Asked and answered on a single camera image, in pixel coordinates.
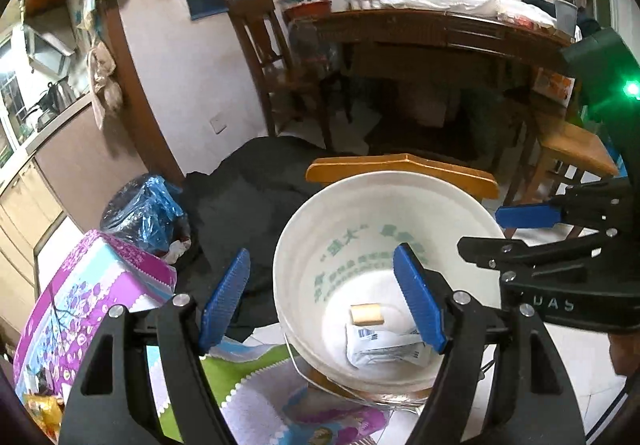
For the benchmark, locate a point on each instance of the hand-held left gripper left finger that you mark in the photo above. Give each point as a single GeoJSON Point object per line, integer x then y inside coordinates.
{"type": "Point", "coordinates": [225, 300]}

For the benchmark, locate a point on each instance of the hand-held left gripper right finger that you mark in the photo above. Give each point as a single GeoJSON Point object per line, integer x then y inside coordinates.
{"type": "Point", "coordinates": [417, 295]}

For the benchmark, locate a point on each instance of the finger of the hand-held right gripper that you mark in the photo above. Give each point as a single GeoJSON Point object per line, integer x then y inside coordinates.
{"type": "Point", "coordinates": [525, 216]}
{"type": "Point", "coordinates": [485, 250]}

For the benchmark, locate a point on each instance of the white plastic bucket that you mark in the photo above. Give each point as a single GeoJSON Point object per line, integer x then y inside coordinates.
{"type": "Point", "coordinates": [350, 215]}

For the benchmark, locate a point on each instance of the person's right forearm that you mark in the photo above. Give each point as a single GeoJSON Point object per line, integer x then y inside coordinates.
{"type": "Point", "coordinates": [625, 355]}

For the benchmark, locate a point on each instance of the small brown cardboard piece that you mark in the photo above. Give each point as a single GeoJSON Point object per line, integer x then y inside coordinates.
{"type": "Point", "coordinates": [367, 314]}

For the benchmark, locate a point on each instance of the crumpled white paper wrapper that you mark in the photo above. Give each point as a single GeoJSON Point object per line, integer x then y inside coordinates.
{"type": "Point", "coordinates": [380, 347]}

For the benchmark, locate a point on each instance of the light wooden stool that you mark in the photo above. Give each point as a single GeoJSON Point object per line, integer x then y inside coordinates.
{"type": "Point", "coordinates": [570, 147]}

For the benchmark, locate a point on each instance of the black cloth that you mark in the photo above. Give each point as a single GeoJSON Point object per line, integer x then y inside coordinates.
{"type": "Point", "coordinates": [250, 205]}

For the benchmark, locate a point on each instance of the blue plastic bag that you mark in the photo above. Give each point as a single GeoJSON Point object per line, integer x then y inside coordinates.
{"type": "Point", "coordinates": [155, 220]}

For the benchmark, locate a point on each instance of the light wooden chair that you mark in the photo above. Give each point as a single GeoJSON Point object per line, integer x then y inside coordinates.
{"type": "Point", "coordinates": [400, 170]}

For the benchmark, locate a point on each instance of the purple floral printed tablecloth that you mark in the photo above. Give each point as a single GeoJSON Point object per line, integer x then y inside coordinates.
{"type": "Point", "coordinates": [100, 285]}

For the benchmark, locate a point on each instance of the orange cardboard box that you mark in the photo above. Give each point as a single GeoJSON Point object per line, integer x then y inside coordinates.
{"type": "Point", "coordinates": [552, 85]}

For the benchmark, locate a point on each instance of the metal pail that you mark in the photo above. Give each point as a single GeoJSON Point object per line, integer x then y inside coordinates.
{"type": "Point", "coordinates": [567, 17]}

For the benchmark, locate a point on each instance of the dark wooden table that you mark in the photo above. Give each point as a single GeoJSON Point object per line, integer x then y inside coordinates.
{"type": "Point", "coordinates": [425, 32]}

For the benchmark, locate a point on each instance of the beige kitchen cabinets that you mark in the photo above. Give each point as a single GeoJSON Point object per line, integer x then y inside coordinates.
{"type": "Point", "coordinates": [30, 205]}

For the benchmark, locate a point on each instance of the beige hanging cloth bag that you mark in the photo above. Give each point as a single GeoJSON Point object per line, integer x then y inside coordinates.
{"type": "Point", "coordinates": [105, 85]}

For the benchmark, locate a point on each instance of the dark wooden chair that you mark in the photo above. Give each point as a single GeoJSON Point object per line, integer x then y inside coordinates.
{"type": "Point", "coordinates": [260, 50]}

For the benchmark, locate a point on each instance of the metal kettle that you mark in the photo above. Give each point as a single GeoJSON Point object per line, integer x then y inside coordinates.
{"type": "Point", "coordinates": [54, 99]}

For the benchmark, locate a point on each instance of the kitchen window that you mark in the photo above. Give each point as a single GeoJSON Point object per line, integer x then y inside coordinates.
{"type": "Point", "coordinates": [10, 100]}

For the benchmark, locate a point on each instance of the red plastic basket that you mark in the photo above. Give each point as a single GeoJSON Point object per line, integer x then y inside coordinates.
{"type": "Point", "coordinates": [305, 7]}

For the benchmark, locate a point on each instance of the range hood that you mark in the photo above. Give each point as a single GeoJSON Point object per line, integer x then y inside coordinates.
{"type": "Point", "coordinates": [47, 50]}

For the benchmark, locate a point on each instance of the white wall outlet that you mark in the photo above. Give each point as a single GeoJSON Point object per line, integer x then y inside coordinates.
{"type": "Point", "coordinates": [218, 122]}

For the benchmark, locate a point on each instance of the brown wooden door frame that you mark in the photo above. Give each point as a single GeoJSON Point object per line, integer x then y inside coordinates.
{"type": "Point", "coordinates": [140, 75]}

